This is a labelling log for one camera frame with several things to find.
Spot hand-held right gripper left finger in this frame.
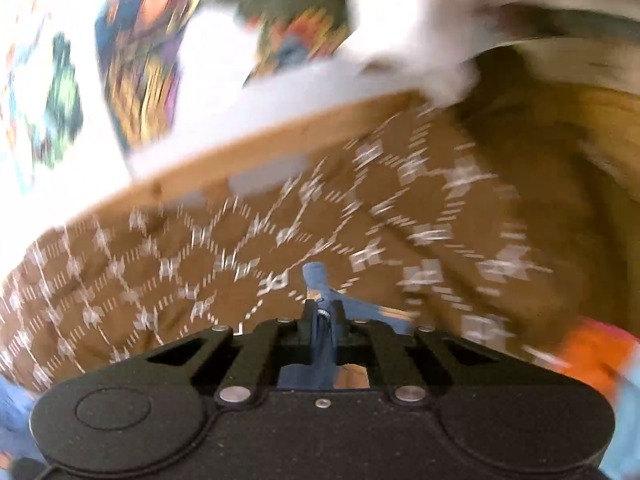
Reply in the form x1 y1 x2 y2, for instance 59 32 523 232
144 300 318 405

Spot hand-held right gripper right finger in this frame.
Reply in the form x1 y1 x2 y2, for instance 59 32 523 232
317 299 502 405

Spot blue truck print pants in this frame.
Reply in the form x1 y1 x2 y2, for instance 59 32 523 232
277 262 417 391

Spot brown patterned blanket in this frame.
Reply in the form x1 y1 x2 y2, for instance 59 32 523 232
0 102 601 396

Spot orange striped blanket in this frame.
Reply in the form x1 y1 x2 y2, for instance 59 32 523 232
555 317 640 480

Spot colourful printed cloth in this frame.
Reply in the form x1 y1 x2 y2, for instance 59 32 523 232
94 0 362 157

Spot white cloth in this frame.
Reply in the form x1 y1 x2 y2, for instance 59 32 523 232
345 0 640 108

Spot wooden bed frame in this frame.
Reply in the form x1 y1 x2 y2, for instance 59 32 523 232
65 87 431 231

